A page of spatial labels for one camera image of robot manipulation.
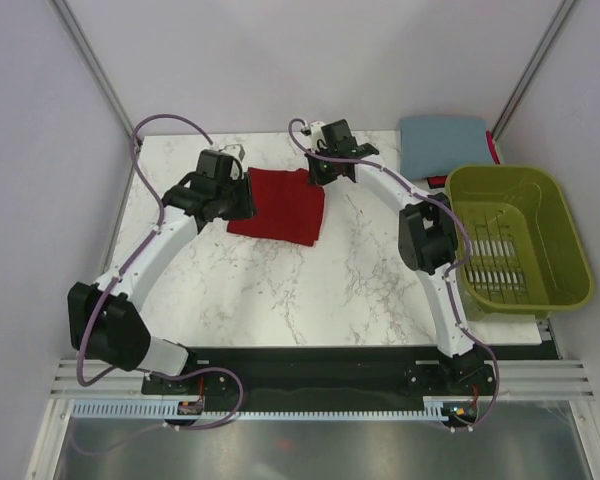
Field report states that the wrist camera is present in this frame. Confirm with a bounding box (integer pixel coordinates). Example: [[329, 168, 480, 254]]
[[220, 144, 245, 161], [300, 121, 325, 150]]

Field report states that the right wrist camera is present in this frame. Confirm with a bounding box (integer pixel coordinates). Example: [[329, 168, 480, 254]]
[[300, 121, 325, 150]]

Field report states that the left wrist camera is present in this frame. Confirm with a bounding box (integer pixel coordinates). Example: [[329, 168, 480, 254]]
[[220, 144, 245, 161]]

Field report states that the aluminium rail profile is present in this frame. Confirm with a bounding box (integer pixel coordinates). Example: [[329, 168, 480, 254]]
[[498, 360, 594, 401]]

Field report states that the red t-shirt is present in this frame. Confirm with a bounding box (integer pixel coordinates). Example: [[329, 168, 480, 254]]
[[227, 168, 325, 247]]

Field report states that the white slotted cable duct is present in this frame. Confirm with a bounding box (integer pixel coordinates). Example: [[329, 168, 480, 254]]
[[71, 399, 476, 421]]

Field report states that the folded blue t-shirt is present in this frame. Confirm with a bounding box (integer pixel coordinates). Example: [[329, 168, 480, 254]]
[[399, 114, 493, 181]]

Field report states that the olive green plastic basket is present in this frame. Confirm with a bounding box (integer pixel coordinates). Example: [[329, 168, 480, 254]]
[[446, 165, 594, 319]]

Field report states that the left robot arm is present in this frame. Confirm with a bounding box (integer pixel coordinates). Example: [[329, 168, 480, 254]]
[[67, 144, 256, 393]]

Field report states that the aluminium frame post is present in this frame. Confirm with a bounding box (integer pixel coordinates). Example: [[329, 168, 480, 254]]
[[49, 0, 139, 146], [491, 0, 581, 142]]

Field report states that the right aluminium frame post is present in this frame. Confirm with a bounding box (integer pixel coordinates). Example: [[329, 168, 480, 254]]
[[491, 0, 581, 142]]

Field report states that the left aluminium frame post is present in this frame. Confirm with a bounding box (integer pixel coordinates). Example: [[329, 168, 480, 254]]
[[49, 0, 139, 146]]

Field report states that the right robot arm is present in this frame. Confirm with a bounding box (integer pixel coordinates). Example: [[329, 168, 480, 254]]
[[300, 120, 480, 394]]

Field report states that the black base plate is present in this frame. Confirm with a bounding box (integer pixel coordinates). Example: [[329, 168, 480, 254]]
[[141, 346, 496, 411]]

